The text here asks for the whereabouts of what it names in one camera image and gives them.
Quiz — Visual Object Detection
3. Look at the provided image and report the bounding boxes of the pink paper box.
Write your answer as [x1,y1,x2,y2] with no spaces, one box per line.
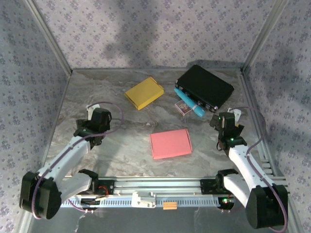
[149,128,193,160]

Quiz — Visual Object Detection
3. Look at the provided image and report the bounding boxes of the yellow paper box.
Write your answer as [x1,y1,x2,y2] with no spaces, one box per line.
[124,76,165,111]

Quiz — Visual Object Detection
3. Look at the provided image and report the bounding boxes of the black hard case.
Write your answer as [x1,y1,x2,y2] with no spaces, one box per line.
[174,64,235,114]

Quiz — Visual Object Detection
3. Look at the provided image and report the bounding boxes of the circuit board with green light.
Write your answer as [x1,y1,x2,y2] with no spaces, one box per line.
[217,197,238,211]

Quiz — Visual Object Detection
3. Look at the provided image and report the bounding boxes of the black controller board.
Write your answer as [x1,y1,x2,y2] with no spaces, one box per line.
[80,198,103,211]

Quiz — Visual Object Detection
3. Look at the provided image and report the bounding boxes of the grey metal base panel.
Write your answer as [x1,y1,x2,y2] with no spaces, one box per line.
[19,195,301,233]

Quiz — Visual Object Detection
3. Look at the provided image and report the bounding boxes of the purple robot arm cable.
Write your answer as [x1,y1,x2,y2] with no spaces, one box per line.
[228,106,290,233]
[31,101,126,220]

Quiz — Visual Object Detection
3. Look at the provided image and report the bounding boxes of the aluminium side rail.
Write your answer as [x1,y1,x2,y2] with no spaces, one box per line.
[239,69,285,178]
[36,70,73,178]

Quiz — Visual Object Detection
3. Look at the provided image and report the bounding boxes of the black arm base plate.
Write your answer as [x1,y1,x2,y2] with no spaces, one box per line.
[92,179,115,195]
[199,179,231,195]

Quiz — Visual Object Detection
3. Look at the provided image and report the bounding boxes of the white slotted cable duct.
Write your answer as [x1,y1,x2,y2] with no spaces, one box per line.
[59,197,222,208]

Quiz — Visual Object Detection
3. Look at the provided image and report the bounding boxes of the aluminium rail beam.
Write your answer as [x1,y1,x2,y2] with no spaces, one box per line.
[80,176,291,196]

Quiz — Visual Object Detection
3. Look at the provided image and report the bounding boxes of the white plastic bracket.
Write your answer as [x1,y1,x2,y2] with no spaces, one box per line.
[131,191,156,209]

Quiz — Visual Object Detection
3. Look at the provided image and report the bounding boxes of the aluminium frame post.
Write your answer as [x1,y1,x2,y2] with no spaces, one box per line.
[24,0,73,73]
[242,0,290,73]

